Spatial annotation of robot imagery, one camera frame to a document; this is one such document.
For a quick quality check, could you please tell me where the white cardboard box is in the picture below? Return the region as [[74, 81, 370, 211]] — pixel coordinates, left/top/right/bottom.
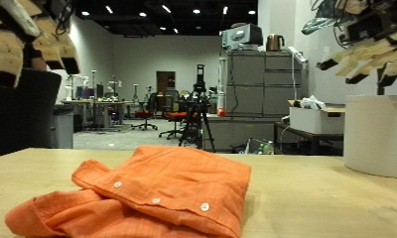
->
[[287, 99, 346, 135]]

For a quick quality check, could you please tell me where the dark side table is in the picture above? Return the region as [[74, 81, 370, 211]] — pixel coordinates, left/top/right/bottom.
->
[[273, 121, 344, 157]]

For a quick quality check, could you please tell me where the grey filing cabinet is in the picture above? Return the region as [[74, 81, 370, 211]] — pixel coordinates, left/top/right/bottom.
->
[[223, 49, 308, 119]]

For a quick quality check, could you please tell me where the large black panel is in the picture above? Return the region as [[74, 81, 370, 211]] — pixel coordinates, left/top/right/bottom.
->
[[0, 67, 64, 161]]

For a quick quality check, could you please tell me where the white crumpled packing material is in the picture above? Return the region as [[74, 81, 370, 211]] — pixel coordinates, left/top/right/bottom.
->
[[297, 94, 327, 111]]

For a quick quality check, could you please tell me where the white power strip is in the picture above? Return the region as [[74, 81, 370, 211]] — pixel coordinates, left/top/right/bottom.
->
[[286, 46, 308, 64]]

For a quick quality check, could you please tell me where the long wooden work desk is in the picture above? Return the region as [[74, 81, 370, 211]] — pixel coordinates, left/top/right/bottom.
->
[[61, 98, 136, 134]]

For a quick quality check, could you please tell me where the orange-seat office chair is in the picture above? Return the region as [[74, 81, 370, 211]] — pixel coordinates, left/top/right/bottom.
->
[[129, 92, 160, 131], [157, 89, 198, 140]]

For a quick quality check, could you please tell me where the orange button-up shirt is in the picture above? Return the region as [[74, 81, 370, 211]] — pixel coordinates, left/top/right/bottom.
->
[[4, 144, 253, 238]]

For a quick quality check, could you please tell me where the grey low cabinet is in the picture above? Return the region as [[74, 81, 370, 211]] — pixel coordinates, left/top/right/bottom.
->
[[202, 114, 283, 154]]

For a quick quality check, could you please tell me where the brown door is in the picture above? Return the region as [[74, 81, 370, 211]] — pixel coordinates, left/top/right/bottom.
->
[[154, 70, 177, 97]]

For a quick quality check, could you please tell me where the black camera tripod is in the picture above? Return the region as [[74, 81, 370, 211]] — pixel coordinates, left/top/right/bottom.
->
[[177, 63, 217, 154]]

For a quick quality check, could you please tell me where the red and white bottle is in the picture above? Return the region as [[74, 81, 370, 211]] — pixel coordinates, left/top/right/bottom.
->
[[215, 91, 226, 118]]

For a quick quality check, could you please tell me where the copper electric kettle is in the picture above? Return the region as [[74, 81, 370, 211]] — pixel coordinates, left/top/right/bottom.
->
[[265, 33, 286, 53]]

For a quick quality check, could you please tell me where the grey boxy appliance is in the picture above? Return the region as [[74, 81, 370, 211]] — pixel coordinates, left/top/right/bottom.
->
[[219, 23, 265, 52]]

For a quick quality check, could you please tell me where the white cylindrical pedestal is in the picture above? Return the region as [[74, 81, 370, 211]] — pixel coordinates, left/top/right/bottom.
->
[[342, 94, 397, 179]]

